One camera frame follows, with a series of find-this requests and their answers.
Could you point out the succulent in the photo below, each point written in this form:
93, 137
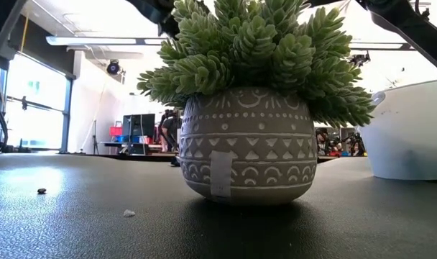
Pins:
247, 144

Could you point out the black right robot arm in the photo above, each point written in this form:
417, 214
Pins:
412, 25

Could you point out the long ceiling light fixture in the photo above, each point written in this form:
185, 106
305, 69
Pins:
96, 40
380, 46

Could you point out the black round ceiling device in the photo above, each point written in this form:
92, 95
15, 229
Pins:
113, 67

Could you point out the black computer monitor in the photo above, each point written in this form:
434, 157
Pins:
138, 126

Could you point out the person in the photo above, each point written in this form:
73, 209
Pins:
171, 129

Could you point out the red storage bin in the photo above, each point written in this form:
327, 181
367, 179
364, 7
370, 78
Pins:
115, 131

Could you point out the blue storage bin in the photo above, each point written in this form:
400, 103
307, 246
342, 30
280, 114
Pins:
120, 139

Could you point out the background work table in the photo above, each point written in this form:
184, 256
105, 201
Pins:
110, 144

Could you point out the thin black tripod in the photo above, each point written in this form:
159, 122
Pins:
95, 144

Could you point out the small white crumb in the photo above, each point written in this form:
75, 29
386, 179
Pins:
129, 213

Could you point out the small black crumb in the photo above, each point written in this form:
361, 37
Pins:
41, 191

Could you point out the black table mat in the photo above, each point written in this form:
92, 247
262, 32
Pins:
96, 223

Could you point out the background robot station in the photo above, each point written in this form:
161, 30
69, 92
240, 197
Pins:
333, 144

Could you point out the white bowl with black face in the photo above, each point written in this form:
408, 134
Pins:
409, 144

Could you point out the dark window frame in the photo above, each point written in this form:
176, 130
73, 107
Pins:
65, 118

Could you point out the black ceiling mounted camera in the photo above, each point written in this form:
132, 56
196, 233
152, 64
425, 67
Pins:
359, 59

